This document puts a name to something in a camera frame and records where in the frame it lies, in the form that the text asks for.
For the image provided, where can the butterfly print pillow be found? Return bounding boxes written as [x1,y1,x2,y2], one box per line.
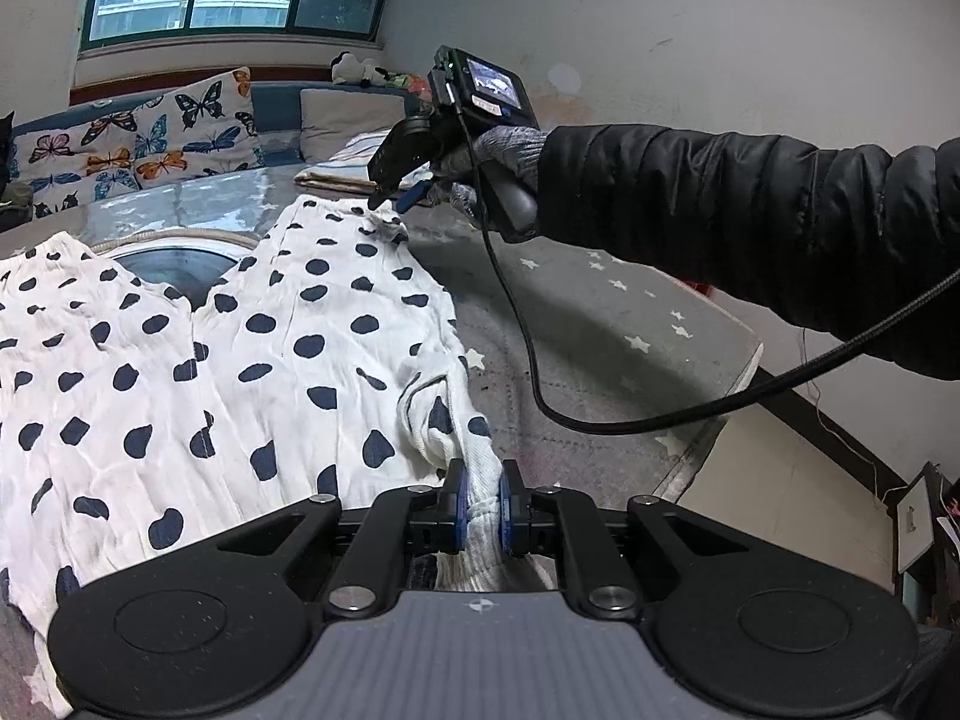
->
[12,66,265,217]

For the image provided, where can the person's right hand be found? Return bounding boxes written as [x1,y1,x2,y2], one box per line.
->
[429,124,550,230]

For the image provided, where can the white navy-spotted pants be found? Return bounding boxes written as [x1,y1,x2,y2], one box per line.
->
[0,195,502,718]

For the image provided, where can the white framed panel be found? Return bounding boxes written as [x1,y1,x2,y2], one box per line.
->
[895,477,935,574]

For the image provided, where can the blue padded headboard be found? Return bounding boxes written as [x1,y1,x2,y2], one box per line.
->
[15,79,421,167]

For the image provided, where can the grey pillow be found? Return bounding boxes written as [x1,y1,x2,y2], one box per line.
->
[298,87,421,161]

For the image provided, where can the dark object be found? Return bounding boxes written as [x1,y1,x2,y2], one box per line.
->
[0,111,34,233]

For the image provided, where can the person's right forearm black sleeve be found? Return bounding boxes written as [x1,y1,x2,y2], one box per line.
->
[534,120,960,383]

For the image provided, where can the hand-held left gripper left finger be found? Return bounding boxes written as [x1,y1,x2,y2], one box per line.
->
[214,459,472,620]

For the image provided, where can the thin white wire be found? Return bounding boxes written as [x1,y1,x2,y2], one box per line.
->
[796,327,938,503]

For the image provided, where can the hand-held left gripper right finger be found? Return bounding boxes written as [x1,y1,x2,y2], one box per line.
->
[498,459,754,617]

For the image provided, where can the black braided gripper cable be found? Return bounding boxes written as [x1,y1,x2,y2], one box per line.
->
[450,97,960,437]

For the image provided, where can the folded beige cloth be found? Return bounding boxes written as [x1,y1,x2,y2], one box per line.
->
[294,129,406,196]

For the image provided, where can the black and white plush toy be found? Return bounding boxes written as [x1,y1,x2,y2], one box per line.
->
[330,51,415,89]

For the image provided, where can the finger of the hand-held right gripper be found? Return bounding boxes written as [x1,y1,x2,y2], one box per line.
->
[396,178,437,215]
[366,115,439,212]

